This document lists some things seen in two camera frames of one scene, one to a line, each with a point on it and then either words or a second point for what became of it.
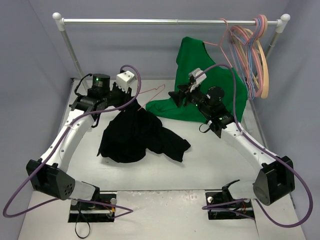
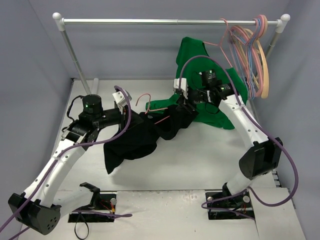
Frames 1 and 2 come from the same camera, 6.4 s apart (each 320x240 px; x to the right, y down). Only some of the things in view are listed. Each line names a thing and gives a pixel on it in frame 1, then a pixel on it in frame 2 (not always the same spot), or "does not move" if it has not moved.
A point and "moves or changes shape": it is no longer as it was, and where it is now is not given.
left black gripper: (125, 95) -> (122, 115)
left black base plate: (81, 212) does not move
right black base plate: (245, 207) does not move
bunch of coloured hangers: (251, 57) does not move
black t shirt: (129, 133) moves or changes shape
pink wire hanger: (163, 85) -> (149, 109)
